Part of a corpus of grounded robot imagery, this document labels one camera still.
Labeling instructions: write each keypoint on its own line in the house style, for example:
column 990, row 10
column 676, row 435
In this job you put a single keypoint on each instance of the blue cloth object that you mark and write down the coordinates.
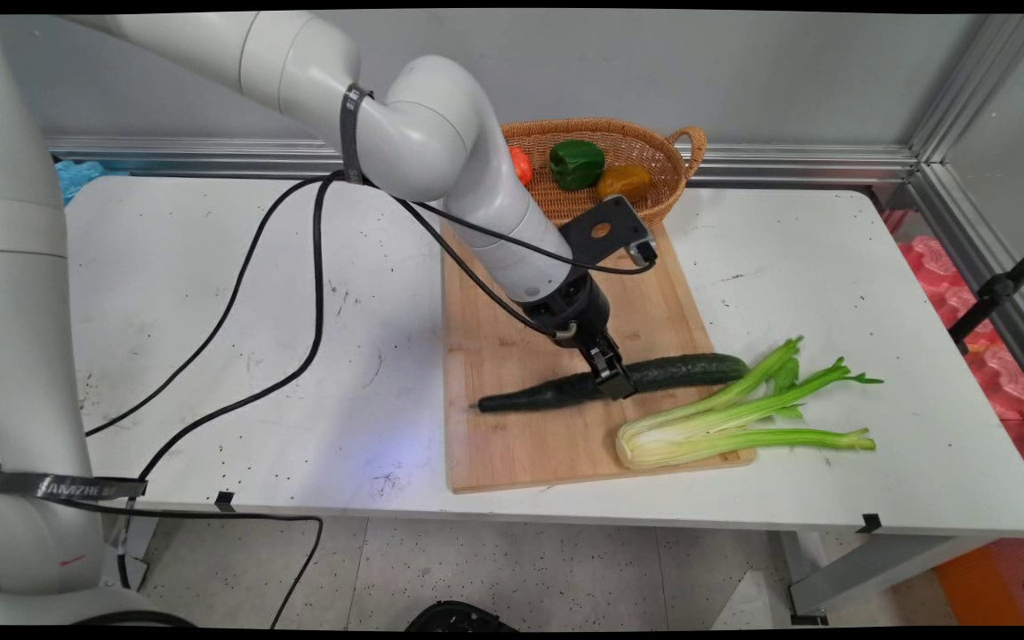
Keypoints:
column 81, row 176

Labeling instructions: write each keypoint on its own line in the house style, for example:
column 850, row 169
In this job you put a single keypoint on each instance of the light green celery bunch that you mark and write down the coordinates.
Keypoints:
column 699, row 436

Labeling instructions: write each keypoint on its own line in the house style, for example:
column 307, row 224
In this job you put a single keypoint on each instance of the grey table leg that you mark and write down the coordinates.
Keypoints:
column 876, row 569
column 137, row 547

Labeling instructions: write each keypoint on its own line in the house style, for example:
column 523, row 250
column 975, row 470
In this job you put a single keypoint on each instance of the green bell pepper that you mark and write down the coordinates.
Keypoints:
column 576, row 164

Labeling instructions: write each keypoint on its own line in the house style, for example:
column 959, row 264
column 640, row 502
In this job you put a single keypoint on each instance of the yellow bell pepper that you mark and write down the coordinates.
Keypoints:
column 623, row 182

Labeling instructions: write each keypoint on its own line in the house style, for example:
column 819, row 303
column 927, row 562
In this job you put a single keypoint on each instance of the bamboo cutting board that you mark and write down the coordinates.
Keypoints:
column 521, row 444

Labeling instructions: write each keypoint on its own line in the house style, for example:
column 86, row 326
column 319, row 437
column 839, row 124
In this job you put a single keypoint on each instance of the black wrist camera mount plate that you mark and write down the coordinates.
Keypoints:
column 623, row 222

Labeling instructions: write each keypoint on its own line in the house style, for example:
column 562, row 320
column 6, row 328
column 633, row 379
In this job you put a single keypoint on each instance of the dark green cucumber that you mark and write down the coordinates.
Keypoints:
column 699, row 369

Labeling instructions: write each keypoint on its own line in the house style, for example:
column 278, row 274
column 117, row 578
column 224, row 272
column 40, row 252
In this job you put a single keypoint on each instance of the aluminium frame post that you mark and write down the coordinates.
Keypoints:
column 979, row 84

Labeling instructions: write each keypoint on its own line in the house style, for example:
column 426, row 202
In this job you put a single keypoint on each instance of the aluminium frame rail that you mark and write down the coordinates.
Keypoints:
column 788, row 164
column 965, row 240

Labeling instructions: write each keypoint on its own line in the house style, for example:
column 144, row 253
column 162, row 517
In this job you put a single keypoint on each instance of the small orange pumpkin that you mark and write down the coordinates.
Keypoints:
column 523, row 166

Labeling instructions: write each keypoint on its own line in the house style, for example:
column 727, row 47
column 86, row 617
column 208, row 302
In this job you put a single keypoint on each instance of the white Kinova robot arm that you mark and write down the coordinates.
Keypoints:
column 441, row 133

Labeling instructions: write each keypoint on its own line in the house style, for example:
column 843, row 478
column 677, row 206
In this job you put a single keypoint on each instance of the black tripod stand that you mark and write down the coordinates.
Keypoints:
column 996, row 289

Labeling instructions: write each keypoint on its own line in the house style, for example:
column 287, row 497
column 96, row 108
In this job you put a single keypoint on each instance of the black tape marker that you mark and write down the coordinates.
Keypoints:
column 870, row 524
column 225, row 500

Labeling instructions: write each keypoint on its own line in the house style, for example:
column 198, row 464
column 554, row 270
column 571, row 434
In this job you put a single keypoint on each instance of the red foam floor mat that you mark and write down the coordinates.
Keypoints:
column 1001, row 373

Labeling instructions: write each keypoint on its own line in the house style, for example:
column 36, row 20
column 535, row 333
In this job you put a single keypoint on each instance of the black round floor object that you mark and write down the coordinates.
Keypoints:
column 459, row 617

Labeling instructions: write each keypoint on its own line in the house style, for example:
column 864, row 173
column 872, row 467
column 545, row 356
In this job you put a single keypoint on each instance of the orange foam floor mat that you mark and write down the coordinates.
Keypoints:
column 974, row 587

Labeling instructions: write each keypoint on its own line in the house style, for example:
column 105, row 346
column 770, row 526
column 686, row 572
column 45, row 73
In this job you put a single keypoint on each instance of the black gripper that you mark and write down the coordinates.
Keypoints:
column 574, row 311

